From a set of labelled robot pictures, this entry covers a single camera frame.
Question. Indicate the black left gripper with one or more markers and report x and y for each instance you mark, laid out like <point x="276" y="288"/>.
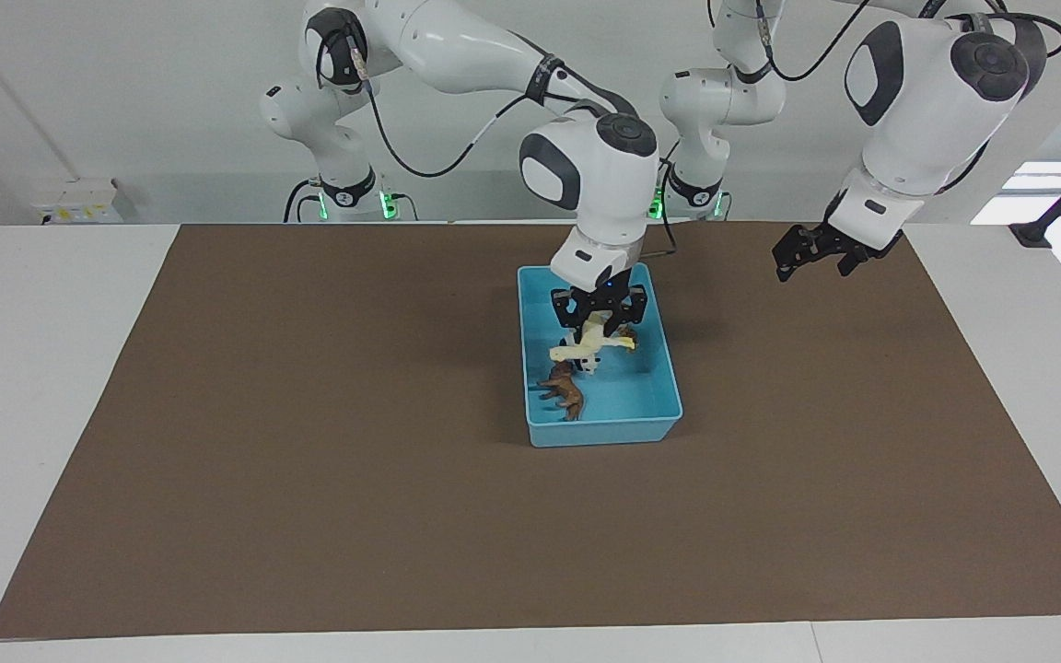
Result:
<point x="825" y="239"/>

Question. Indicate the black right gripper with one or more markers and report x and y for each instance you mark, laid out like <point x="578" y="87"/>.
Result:
<point x="600" y="302"/>

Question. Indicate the cream camel toy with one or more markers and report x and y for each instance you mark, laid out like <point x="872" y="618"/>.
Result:
<point x="590" y="343"/>

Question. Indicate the brown lion toy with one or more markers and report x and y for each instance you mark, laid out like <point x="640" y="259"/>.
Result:
<point x="567" y="391"/>

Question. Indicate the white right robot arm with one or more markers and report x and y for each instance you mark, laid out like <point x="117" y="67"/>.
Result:
<point x="604" y="184"/>

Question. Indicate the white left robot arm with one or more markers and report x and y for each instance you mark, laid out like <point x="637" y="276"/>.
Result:
<point x="917" y="110"/>

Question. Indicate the light blue storage box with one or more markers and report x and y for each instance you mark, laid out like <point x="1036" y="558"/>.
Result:
<point x="632" y="396"/>

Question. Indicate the brown table mat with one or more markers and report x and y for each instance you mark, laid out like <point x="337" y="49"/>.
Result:
<point x="309" y="460"/>

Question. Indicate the white wall power strip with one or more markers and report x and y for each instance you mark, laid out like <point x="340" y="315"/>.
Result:
<point x="79" y="203"/>

